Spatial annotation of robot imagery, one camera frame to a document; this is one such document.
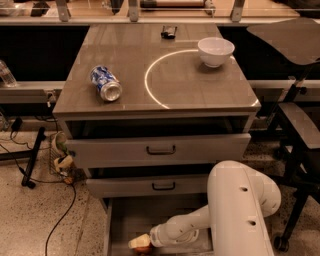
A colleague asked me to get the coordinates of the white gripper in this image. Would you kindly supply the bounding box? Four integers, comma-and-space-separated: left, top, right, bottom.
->
128, 224, 173, 249

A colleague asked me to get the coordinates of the red apple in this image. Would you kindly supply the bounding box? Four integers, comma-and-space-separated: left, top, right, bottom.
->
134, 246, 152, 256

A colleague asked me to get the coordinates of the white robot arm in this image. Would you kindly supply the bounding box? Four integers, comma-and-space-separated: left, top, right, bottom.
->
128, 160, 281, 256

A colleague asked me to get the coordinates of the bottom grey drawer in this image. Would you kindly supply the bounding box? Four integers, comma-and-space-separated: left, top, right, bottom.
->
103, 194, 215, 256

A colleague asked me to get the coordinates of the grey drawer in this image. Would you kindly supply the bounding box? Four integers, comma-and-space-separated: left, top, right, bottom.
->
86, 174, 208, 198
66, 133, 251, 168
103, 194, 215, 256

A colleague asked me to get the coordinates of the middle grey drawer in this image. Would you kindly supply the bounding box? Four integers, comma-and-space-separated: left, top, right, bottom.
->
86, 174, 208, 198

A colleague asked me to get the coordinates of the top grey drawer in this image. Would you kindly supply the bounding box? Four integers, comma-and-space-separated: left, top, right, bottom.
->
66, 133, 251, 168

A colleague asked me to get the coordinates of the grey drawer cabinet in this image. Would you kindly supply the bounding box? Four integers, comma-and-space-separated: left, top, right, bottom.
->
52, 23, 262, 256

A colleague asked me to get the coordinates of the black stand leg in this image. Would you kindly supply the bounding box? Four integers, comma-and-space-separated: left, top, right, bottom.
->
0, 127, 46, 189

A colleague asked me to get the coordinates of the blue white soda can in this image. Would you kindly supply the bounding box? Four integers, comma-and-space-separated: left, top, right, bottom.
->
90, 65, 122, 102

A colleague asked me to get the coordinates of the black office chair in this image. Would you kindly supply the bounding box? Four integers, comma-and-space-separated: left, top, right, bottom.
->
248, 18, 320, 252

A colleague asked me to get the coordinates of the white ceramic bowl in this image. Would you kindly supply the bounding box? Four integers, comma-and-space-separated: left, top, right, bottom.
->
197, 37, 235, 68

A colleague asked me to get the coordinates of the clear plastic bottle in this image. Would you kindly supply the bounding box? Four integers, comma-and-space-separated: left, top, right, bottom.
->
0, 60, 17, 87

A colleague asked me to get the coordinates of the wire basket with items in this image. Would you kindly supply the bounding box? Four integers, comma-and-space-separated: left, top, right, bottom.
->
51, 131, 75, 185

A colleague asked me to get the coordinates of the black floor cable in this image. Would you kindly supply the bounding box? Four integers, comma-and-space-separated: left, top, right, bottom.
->
0, 131, 78, 256

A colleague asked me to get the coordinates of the grey side shelf rail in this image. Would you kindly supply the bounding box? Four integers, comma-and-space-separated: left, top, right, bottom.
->
0, 81, 65, 104

